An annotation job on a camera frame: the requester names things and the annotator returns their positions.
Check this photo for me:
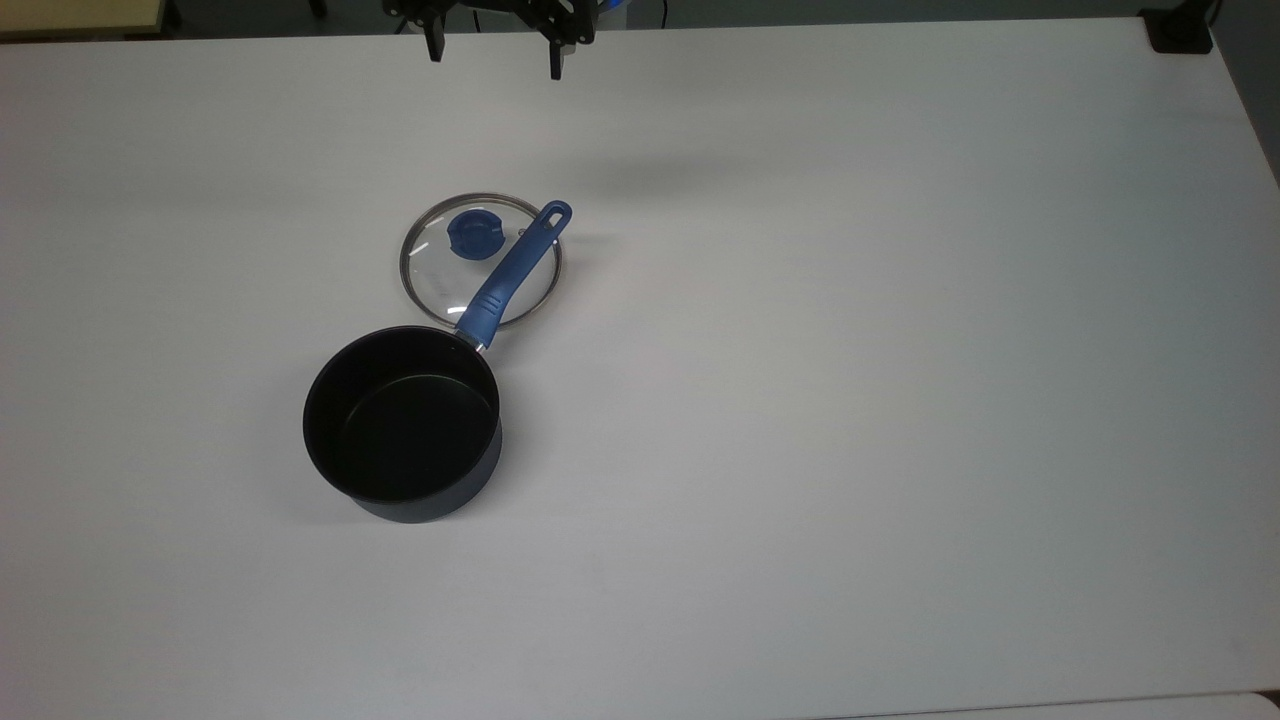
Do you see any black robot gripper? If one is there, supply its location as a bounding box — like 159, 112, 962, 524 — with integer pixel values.
383, 0, 601, 81

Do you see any black table clamp mount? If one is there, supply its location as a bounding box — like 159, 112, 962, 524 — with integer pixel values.
1140, 0, 1223, 55

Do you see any glass lid with blue knob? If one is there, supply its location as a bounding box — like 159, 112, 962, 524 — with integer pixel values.
399, 193, 564, 329

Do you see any white adjacent table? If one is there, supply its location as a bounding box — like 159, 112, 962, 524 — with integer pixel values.
830, 688, 1280, 720

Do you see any light wooden table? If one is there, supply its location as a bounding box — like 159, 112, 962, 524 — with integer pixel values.
0, 0, 167, 41

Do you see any black saucepan with blue handle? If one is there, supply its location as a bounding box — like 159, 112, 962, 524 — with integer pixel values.
302, 200, 574, 524

